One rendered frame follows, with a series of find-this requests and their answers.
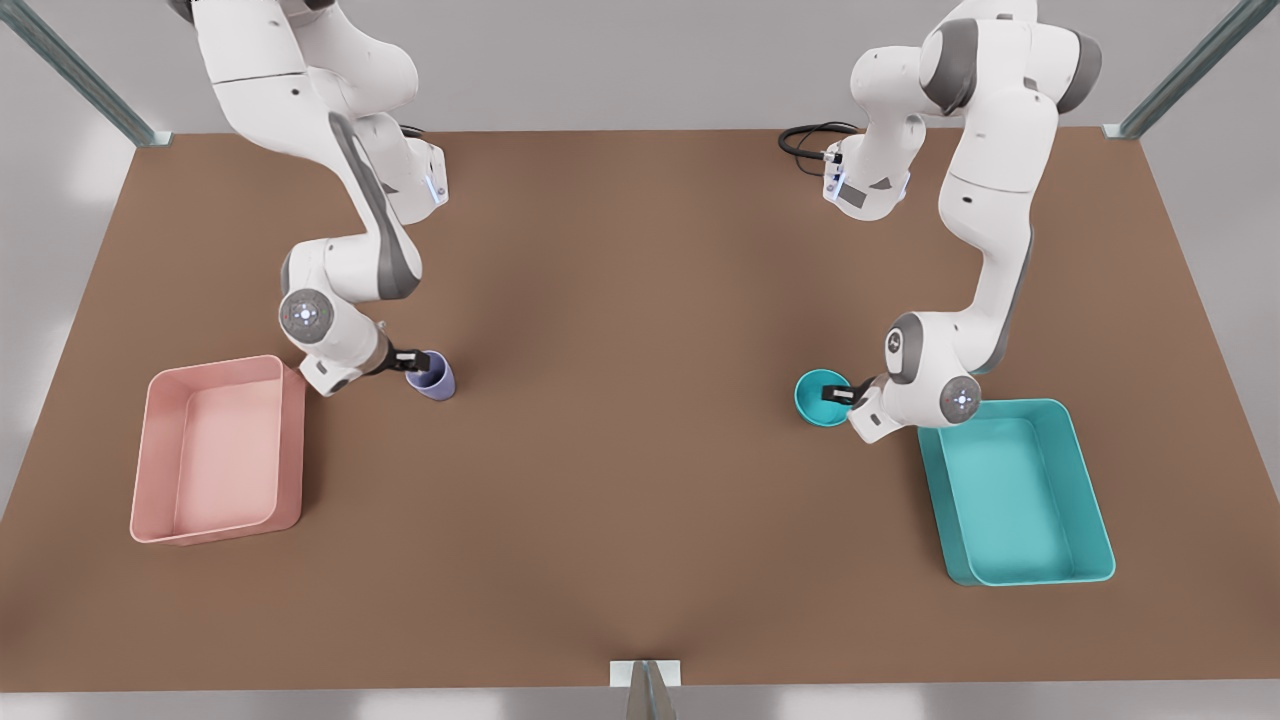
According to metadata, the teal bowl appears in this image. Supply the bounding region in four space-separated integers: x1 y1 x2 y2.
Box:
794 369 857 428

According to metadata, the purple cup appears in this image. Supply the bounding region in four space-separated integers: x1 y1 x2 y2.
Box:
405 350 456 402

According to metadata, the teal box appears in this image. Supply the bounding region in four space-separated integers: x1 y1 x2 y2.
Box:
917 398 1117 587

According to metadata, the pink box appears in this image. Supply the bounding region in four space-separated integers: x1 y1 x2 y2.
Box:
129 355 307 546

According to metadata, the black cable loop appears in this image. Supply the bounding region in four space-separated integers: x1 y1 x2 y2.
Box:
778 122 865 161

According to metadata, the silver frame post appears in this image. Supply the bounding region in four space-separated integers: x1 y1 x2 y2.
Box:
0 0 172 148
1103 0 1280 140
610 659 682 720

